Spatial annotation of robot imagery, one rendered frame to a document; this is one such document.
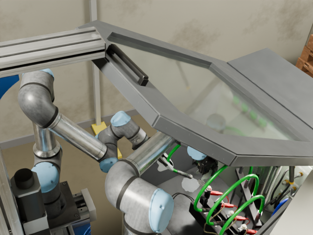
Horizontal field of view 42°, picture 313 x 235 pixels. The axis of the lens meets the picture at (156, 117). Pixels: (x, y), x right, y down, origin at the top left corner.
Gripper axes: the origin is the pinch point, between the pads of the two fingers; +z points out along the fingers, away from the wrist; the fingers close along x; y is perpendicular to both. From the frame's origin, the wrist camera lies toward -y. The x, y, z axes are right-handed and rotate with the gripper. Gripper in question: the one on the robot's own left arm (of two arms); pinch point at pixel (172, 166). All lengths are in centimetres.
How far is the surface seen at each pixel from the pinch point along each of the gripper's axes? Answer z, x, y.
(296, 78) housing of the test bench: 13, -27, -65
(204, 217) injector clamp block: 29.8, 5.0, 4.8
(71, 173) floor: 21, -116, 119
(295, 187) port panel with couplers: 39, 7, -38
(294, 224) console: 29, 35, -34
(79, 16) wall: -64, -146, 33
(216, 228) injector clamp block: 34.4, 10.5, 1.8
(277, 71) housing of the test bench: 6, -31, -60
